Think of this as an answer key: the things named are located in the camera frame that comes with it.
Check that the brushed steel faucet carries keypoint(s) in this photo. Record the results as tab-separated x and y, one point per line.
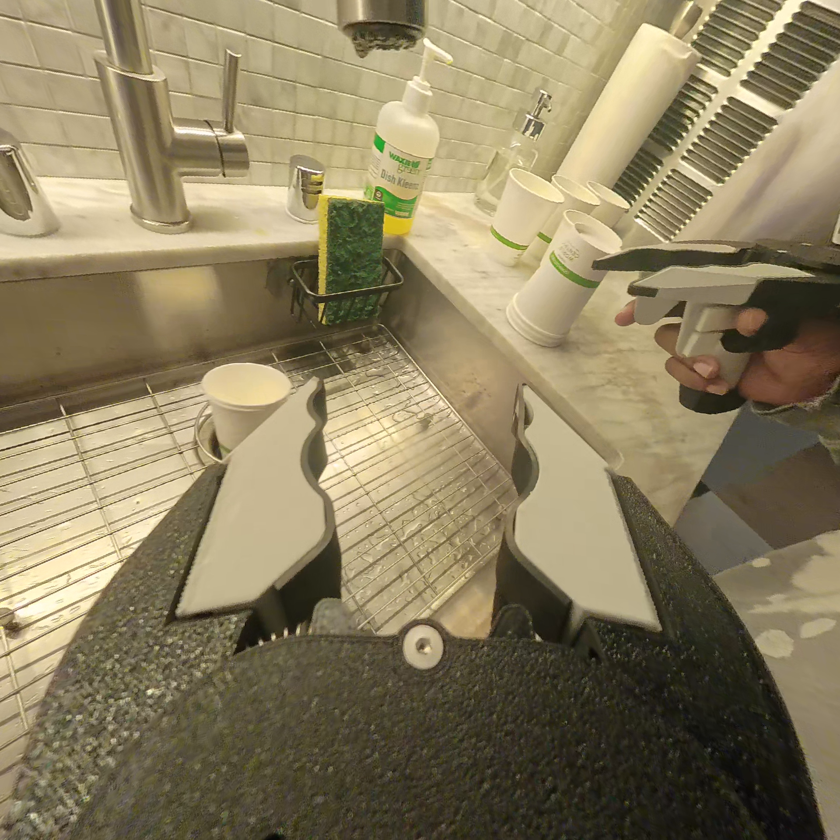
144	131

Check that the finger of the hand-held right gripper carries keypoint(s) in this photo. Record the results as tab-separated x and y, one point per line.
689	282
709	247

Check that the white paper cup green band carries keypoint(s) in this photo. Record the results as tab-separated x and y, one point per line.
518	216
577	190
610	200
246	407

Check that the stack of paper cups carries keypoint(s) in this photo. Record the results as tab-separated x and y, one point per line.
558	295

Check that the stainless steel sink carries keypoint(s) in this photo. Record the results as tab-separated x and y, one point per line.
98	328

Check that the green and yellow sponge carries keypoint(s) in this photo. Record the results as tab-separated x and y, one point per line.
351	256

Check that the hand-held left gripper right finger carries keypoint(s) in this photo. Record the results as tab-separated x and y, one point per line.
577	538

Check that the chrome counter cap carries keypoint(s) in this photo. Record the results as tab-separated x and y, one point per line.
304	190

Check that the clear glass soap dispenser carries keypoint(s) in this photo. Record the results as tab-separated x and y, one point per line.
535	121

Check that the white paper towel roll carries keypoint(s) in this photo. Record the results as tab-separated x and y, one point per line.
630	111

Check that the dish soap pump bottle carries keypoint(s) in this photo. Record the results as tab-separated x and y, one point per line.
400	164

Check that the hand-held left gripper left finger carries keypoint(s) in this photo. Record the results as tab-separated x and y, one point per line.
256	525

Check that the person's right hand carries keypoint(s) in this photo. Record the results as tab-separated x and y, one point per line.
787	374

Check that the stainless appliance with vents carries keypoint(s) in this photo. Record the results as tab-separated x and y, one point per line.
722	131

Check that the metal sink drain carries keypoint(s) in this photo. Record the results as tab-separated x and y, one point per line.
208	453

